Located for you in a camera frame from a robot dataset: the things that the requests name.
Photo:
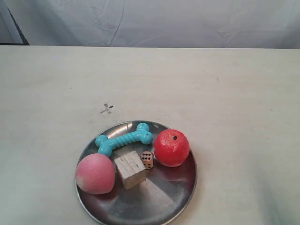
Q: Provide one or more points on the grey backdrop cloth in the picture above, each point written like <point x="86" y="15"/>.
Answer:
<point x="152" y="23"/>

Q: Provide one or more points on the pink toy peach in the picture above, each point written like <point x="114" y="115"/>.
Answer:
<point x="95" y="174"/>

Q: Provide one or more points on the wooden cube block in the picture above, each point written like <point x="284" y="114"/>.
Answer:
<point x="130" y="169"/>

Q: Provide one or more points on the round metal plate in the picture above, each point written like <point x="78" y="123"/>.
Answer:
<point x="157" y="201"/>

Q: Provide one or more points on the red toy apple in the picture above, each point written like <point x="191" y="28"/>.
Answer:
<point x="171" y="148"/>

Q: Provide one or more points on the small wooden die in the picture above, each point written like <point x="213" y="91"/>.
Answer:
<point x="147" y="159"/>

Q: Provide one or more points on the teal rubber bone toy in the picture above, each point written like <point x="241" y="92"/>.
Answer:
<point x="106" y="145"/>

